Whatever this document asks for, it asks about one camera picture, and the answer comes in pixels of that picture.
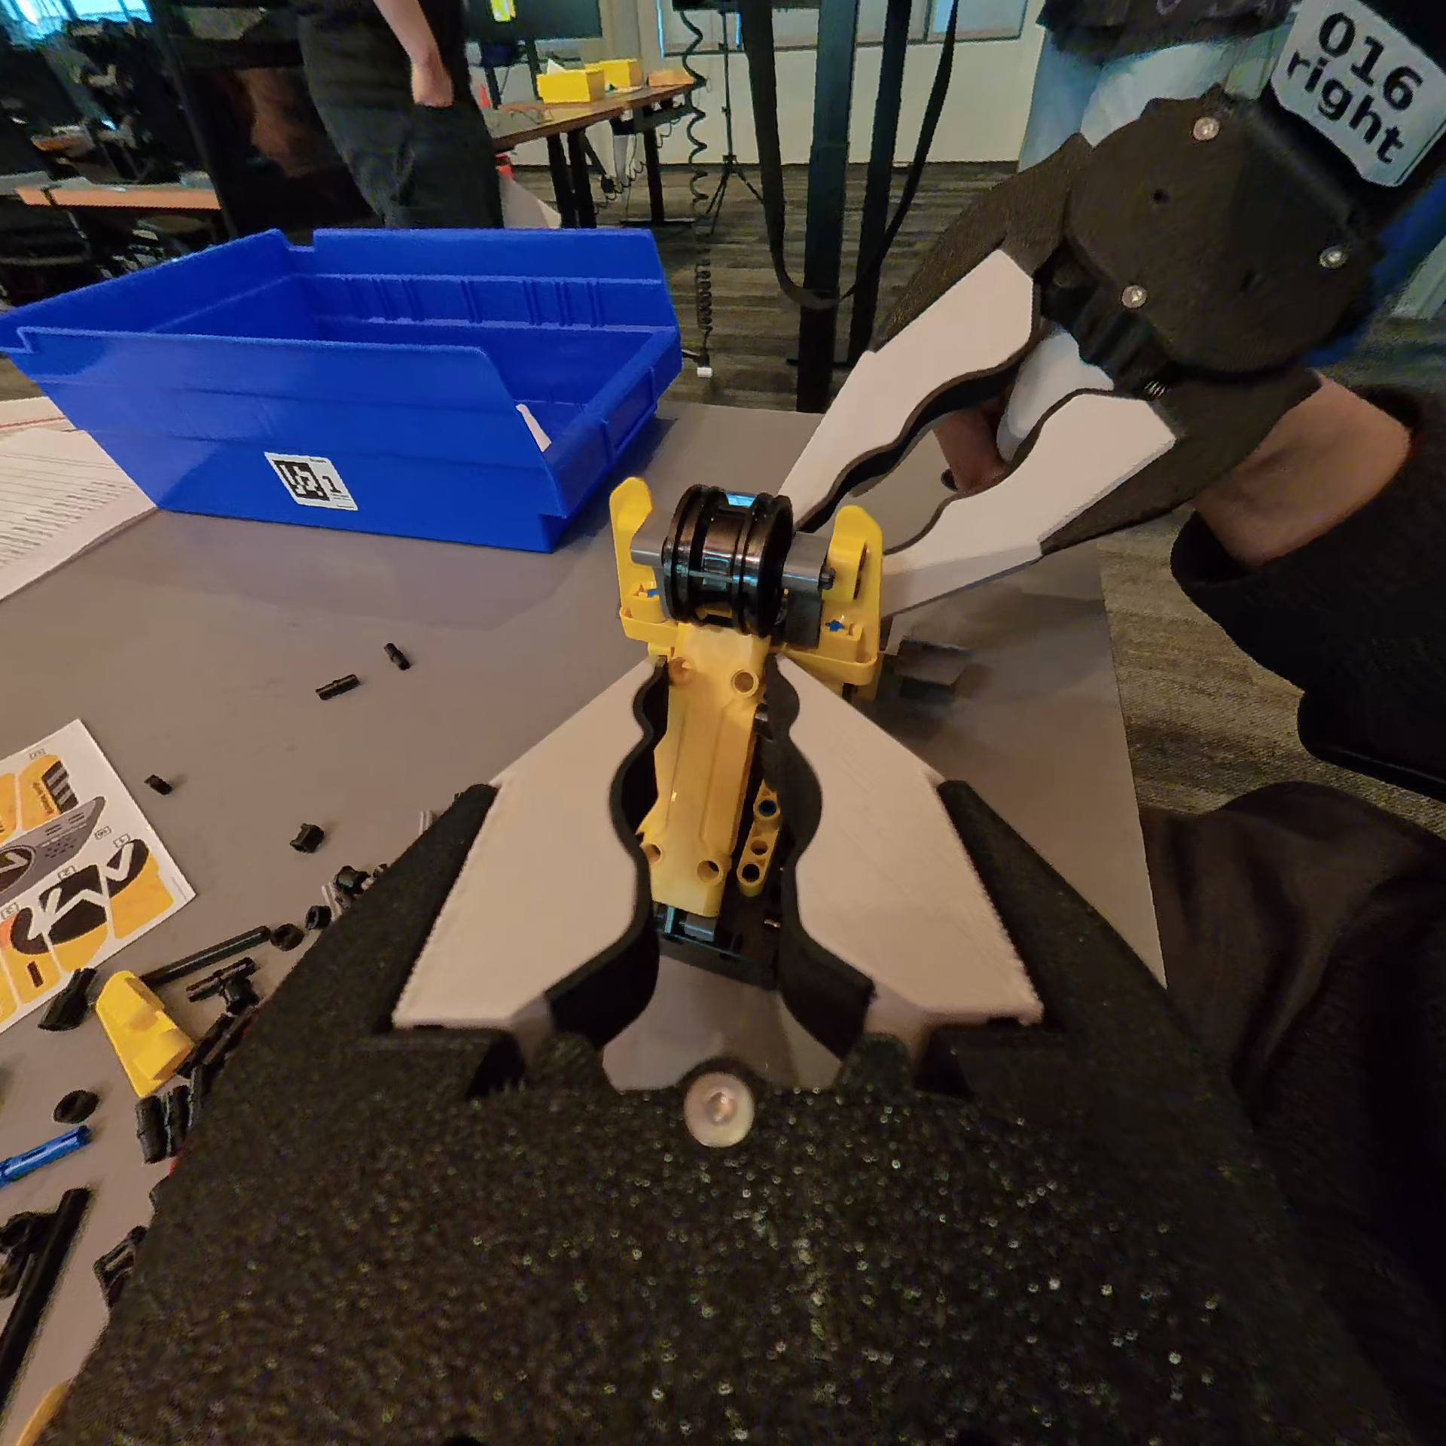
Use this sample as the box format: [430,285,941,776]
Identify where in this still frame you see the coiled black cable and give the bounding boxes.
[677,0,721,380]

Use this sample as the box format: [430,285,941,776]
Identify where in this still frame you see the pile of brick parts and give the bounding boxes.
[0,863,391,1446]

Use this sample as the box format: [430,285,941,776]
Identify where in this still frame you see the person's right hand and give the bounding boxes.
[935,372,1418,572]

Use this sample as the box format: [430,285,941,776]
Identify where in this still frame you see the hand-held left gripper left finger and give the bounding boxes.
[391,661,662,1070]

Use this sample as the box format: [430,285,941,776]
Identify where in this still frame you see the person's right forearm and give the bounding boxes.
[1168,384,1446,798]

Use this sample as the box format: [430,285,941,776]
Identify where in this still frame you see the yellow brick vehicle model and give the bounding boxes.
[606,475,971,985]

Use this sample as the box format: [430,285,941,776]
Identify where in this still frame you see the blue plastic bin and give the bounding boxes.
[0,228,685,556]

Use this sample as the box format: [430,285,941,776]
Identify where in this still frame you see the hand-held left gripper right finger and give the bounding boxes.
[772,652,1045,1070]

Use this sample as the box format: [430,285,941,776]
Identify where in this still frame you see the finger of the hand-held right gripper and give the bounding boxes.
[777,249,1046,535]
[874,384,1179,618]

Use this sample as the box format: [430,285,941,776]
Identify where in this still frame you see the printed paper sheet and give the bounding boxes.
[0,395,156,603]

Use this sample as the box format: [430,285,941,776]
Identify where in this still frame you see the wooden desk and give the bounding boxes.
[484,72,707,234]

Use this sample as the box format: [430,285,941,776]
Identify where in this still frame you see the yellow black sticker sheet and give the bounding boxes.
[0,719,197,1035]

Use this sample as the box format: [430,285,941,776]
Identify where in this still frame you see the black desk leg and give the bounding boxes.
[793,0,899,414]

